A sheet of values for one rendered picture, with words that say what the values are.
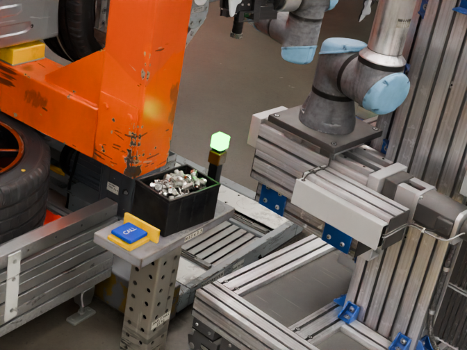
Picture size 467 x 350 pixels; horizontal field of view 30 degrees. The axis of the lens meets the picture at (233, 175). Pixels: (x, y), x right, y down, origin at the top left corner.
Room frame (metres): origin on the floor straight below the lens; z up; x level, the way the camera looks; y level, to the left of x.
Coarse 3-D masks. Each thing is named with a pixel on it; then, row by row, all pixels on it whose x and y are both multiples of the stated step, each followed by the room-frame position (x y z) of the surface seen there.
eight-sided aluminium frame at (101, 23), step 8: (104, 0) 2.71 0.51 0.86; (208, 0) 3.14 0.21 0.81; (104, 8) 2.72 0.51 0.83; (96, 16) 2.70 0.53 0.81; (104, 16) 2.72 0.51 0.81; (96, 24) 2.70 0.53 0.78; (104, 24) 2.72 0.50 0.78; (96, 32) 2.70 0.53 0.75; (104, 32) 2.68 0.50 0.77; (192, 32) 3.08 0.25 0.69; (104, 40) 2.68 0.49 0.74
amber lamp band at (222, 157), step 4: (212, 152) 2.28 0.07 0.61; (224, 152) 2.29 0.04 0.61; (208, 156) 2.29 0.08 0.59; (212, 156) 2.28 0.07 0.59; (216, 156) 2.27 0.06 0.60; (220, 156) 2.27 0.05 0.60; (224, 156) 2.29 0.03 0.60; (208, 160) 2.29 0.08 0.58; (212, 160) 2.28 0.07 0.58; (216, 160) 2.27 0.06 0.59; (220, 160) 2.28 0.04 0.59; (224, 160) 2.30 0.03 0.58; (216, 164) 2.27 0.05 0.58; (220, 164) 2.28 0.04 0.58
